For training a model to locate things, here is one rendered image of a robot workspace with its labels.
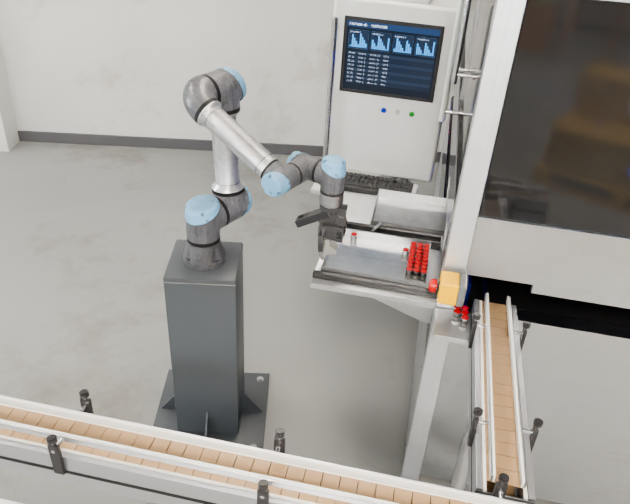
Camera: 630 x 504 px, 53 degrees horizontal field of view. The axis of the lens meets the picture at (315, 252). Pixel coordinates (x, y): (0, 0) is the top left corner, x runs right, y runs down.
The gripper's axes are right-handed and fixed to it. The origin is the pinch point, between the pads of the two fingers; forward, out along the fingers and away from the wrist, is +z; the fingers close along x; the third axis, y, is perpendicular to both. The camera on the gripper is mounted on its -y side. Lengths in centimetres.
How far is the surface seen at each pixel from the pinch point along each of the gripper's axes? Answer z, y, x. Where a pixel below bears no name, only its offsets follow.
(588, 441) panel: 49, 97, -13
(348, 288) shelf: 3.5, 11.3, -10.6
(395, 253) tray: 3.3, 23.9, 13.6
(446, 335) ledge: 3.5, 42.7, -25.5
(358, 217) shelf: 3.6, 7.9, 34.9
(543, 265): -17, 66, -12
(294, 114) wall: 60, -70, 270
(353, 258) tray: 3.3, 10.3, 6.5
